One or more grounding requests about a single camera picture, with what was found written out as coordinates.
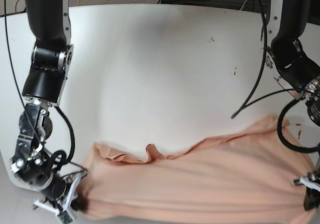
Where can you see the red tape rectangle marking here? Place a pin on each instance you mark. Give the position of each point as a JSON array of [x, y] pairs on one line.
[[296, 130]]

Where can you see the peach t-shirt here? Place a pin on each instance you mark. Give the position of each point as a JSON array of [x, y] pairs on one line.
[[245, 177]]

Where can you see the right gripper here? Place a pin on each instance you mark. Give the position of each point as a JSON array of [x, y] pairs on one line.
[[61, 194]]

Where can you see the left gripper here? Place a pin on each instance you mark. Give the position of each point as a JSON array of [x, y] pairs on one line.
[[312, 197]]

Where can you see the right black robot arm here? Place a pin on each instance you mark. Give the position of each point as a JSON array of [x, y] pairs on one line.
[[32, 163]]

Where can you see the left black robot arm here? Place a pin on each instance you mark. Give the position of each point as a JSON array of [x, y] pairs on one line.
[[283, 22]]

